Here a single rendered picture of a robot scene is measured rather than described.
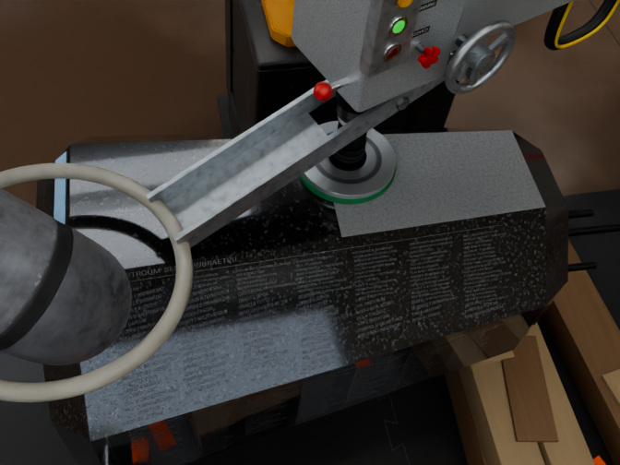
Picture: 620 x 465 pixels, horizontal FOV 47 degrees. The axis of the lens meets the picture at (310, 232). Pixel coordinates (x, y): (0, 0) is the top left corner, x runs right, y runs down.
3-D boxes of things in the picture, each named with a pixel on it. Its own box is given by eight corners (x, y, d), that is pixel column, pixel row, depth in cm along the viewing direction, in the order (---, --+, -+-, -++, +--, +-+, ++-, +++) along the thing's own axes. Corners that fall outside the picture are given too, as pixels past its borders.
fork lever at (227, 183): (427, 14, 150) (427, -4, 146) (488, 71, 142) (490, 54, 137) (146, 195, 141) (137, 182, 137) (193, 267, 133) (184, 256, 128)
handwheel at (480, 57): (469, 49, 137) (493, -18, 125) (505, 81, 132) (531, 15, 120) (408, 75, 131) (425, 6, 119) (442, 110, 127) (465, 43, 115)
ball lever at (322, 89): (345, 80, 124) (348, 65, 121) (356, 91, 123) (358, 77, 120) (308, 95, 121) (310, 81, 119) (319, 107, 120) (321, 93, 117)
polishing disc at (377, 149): (414, 173, 155) (415, 170, 154) (335, 214, 147) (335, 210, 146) (356, 111, 165) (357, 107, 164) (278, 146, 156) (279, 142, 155)
